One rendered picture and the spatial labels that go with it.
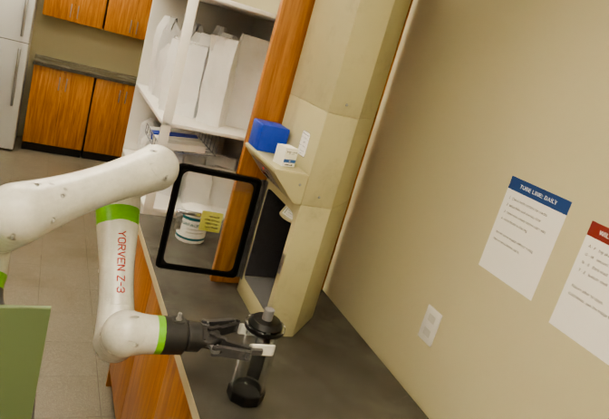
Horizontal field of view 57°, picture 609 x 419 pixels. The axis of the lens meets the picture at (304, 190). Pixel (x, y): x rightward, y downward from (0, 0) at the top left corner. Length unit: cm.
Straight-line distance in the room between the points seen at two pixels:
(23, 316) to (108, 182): 34
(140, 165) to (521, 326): 106
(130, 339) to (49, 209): 35
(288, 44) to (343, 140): 45
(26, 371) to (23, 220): 32
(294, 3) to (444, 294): 108
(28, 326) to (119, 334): 21
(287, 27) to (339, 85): 40
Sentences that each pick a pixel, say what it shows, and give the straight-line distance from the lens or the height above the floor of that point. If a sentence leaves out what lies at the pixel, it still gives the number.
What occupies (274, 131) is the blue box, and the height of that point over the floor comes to 158.
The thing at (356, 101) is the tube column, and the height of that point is 176.
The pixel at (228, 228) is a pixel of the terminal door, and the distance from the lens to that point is 205.
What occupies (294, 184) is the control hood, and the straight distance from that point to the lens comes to 171.
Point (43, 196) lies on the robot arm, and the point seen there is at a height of 145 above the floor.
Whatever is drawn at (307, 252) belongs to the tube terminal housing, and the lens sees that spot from 182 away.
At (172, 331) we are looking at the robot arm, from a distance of 141.
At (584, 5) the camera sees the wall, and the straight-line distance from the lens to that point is 166.
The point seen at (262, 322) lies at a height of 118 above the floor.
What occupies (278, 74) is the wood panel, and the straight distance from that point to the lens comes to 200.
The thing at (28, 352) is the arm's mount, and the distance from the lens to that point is 132.
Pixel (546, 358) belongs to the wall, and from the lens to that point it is 155.
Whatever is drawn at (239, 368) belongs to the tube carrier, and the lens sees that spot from 155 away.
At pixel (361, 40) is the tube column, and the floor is 194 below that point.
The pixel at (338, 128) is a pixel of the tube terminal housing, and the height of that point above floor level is 167.
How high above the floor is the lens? 188
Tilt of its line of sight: 14 degrees down
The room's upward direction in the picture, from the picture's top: 16 degrees clockwise
